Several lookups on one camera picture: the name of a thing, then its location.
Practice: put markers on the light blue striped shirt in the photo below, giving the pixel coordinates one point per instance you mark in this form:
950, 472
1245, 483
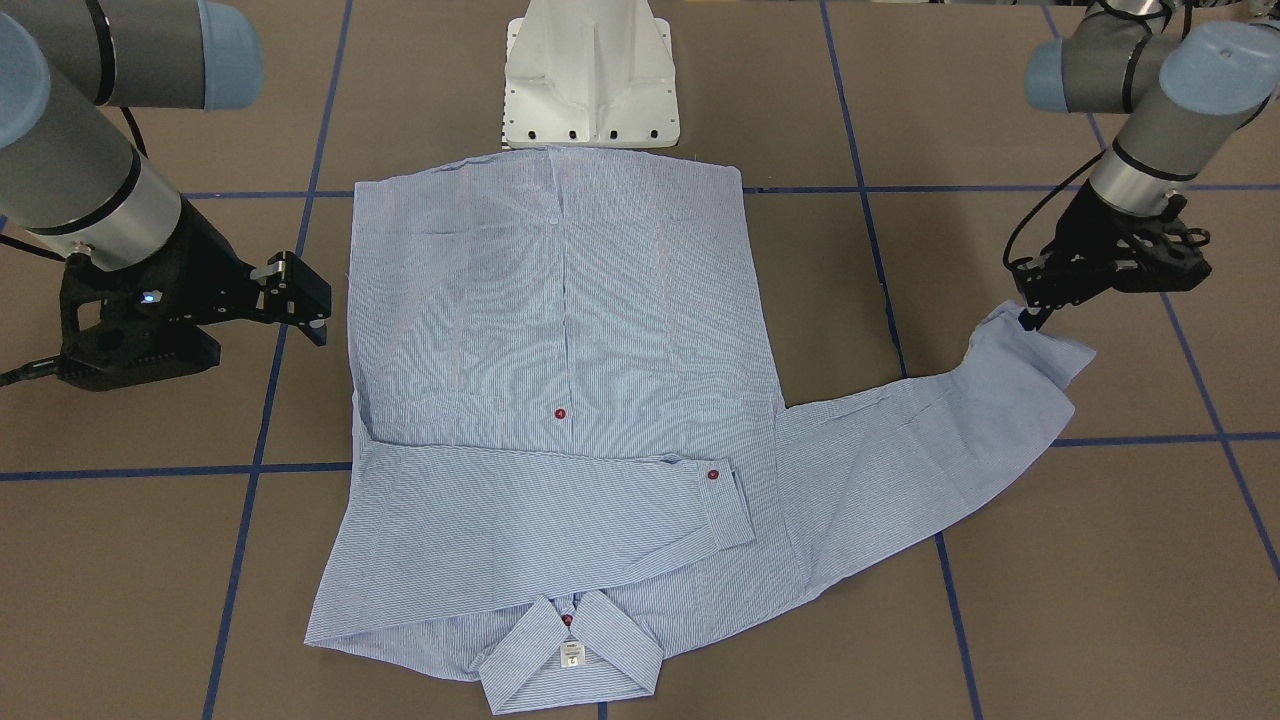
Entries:
572, 457

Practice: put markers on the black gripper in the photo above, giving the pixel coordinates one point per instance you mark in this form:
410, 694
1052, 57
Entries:
1087, 233
205, 262

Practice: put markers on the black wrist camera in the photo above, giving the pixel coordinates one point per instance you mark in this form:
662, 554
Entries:
110, 344
1161, 259

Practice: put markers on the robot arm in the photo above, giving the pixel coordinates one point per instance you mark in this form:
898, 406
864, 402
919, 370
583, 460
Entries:
914, 107
90, 120

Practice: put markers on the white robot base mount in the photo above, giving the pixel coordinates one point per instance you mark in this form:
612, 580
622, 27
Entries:
590, 73

